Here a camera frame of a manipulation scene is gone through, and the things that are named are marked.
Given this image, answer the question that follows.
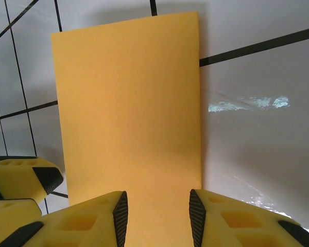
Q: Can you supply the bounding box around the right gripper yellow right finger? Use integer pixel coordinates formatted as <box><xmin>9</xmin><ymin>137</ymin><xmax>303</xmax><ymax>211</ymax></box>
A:
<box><xmin>189</xmin><ymin>189</ymin><xmax>309</xmax><ymax>247</ymax></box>

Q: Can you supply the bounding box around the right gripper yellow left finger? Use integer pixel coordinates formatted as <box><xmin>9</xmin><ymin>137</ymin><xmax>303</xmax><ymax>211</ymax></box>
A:
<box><xmin>0</xmin><ymin>190</ymin><xmax>129</xmax><ymax>247</ymax></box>

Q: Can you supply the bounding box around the orange square paper sheet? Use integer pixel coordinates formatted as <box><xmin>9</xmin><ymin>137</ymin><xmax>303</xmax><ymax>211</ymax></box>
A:
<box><xmin>50</xmin><ymin>11</ymin><xmax>204</xmax><ymax>247</ymax></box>

